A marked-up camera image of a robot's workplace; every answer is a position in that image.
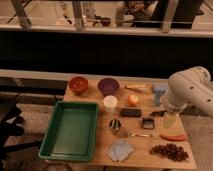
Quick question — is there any small black metal tin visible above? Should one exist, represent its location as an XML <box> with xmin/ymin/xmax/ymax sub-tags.
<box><xmin>142</xmin><ymin>118</ymin><xmax>155</xmax><ymax>130</ymax></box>

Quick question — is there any metal measuring cup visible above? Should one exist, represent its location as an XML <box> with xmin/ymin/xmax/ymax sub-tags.
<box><xmin>109</xmin><ymin>119</ymin><xmax>121</xmax><ymax>135</ymax></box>

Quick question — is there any beige wooden utensil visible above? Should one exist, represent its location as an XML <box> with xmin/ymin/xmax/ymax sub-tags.
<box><xmin>125</xmin><ymin>84</ymin><xmax>150</xmax><ymax>91</ymax></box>

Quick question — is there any black office chair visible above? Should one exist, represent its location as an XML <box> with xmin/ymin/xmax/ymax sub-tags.
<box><xmin>0</xmin><ymin>96</ymin><xmax>41</xmax><ymax>171</ymax></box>

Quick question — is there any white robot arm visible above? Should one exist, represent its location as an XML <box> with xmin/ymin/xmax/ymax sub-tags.
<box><xmin>162</xmin><ymin>66</ymin><xmax>213</xmax><ymax>118</ymax></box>

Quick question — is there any red chili pepper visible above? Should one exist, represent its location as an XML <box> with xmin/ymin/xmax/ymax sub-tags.
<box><xmin>160</xmin><ymin>134</ymin><xmax>187</xmax><ymax>142</ymax></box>

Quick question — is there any dark red grape bunch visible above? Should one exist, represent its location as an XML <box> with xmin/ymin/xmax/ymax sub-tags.
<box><xmin>150</xmin><ymin>143</ymin><xmax>189</xmax><ymax>162</ymax></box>

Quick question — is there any white plastic cup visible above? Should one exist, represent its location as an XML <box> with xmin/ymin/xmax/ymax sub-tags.
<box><xmin>103</xmin><ymin>95</ymin><xmax>118</xmax><ymax>113</ymax></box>

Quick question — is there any black handled knife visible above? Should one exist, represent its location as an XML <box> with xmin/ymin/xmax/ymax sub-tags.
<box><xmin>150</xmin><ymin>111</ymin><xmax>166</xmax><ymax>117</ymax></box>

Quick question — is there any red-orange bowl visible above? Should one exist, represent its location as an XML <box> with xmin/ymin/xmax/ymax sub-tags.
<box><xmin>69</xmin><ymin>76</ymin><xmax>88</xmax><ymax>94</ymax></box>

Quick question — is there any orange round fruit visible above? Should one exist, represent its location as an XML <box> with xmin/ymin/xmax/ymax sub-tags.
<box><xmin>128</xmin><ymin>95</ymin><xmax>139</xmax><ymax>106</ymax></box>

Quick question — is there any purple bowl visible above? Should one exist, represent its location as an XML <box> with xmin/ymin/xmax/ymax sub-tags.
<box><xmin>98</xmin><ymin>78</ymin><xmax>120</xmax><ymax>96</ymax></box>

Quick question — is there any green plastic tray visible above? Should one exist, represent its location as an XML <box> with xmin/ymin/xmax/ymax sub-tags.
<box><xmin>39</xmin><ymin>101</ymin><xmax>99</xmax><ymax>162</ymax></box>

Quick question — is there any black rectangular sponge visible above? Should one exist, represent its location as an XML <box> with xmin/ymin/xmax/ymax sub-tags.
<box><xmin>120</xmin><ymin>108</ymin><xmax>141</xmax><ymax>117</ymax></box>

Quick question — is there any silver metal peeler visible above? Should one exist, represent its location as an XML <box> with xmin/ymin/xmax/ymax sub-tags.
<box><xmin>128</xmin><ymin>133</ymin><xmax>153</xmax><ymax>138</ymax></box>

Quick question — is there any light blue folded cloth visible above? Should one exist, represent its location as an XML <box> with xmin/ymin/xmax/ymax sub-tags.
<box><xmin>108</xmin><ymin>140</ymin><xmax>134</xmax><ymax>162</ymax></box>

